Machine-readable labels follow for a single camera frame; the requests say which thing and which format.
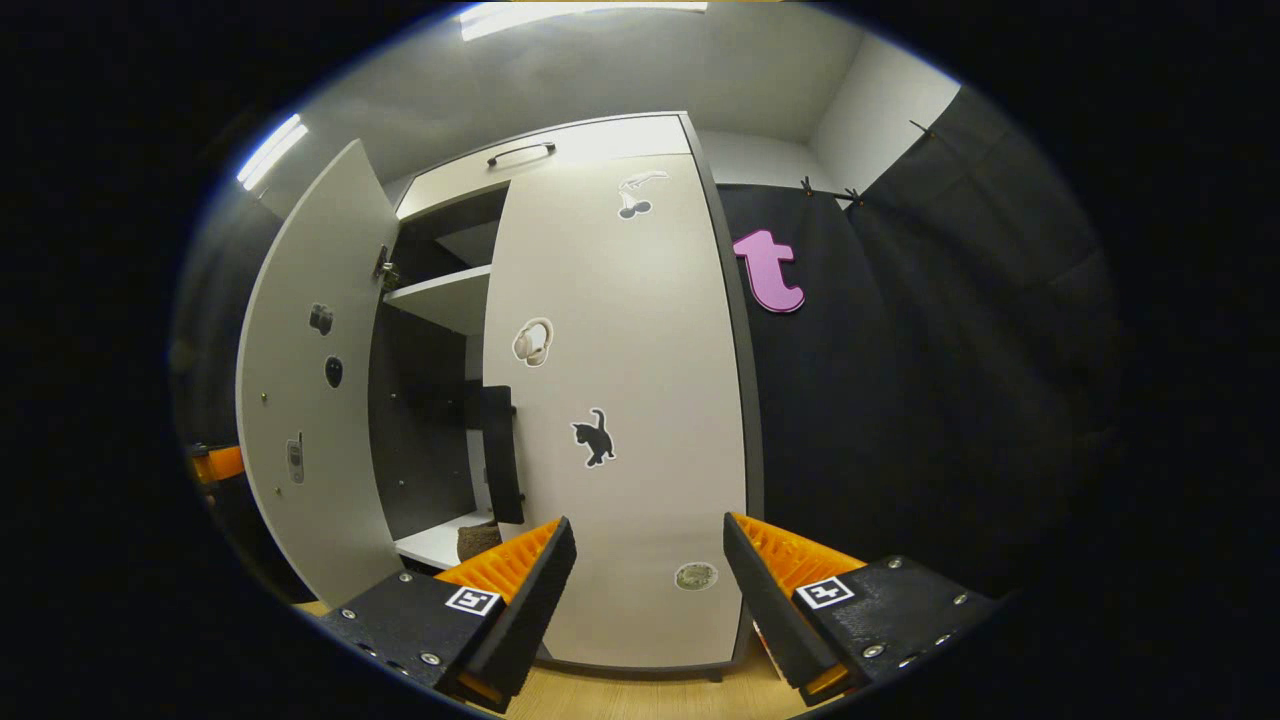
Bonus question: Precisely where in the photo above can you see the white shoe cabinet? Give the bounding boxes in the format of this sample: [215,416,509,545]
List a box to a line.
[368,110,767,683]

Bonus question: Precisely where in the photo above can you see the small ceiling light panel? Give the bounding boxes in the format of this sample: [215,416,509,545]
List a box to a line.
[236,113,310,193]

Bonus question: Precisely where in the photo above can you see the black door handle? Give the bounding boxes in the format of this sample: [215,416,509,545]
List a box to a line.
[465,385,526,526]

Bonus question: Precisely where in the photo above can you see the large ceiling light panel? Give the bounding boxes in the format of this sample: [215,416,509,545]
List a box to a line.
[458,0,709,43]

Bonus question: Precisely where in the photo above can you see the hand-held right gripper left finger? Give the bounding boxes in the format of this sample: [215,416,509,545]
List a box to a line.
[318,515,578,713]

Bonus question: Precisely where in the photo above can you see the brown fuzzy shoe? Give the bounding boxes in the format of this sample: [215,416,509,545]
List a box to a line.
[457,521,504,564]

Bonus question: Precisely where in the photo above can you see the white door with phone sticker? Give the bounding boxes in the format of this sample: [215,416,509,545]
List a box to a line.
[235,138,403,608]

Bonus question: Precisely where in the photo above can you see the white cabinet drawer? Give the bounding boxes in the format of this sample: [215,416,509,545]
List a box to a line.
[397,113,693,221]

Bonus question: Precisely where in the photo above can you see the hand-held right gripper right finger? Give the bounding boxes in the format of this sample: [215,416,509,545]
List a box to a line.
[722,510,1006,706]

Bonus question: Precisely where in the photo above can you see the white door with cat sticker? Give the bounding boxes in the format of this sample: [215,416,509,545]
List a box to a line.
[482,153,751,671]

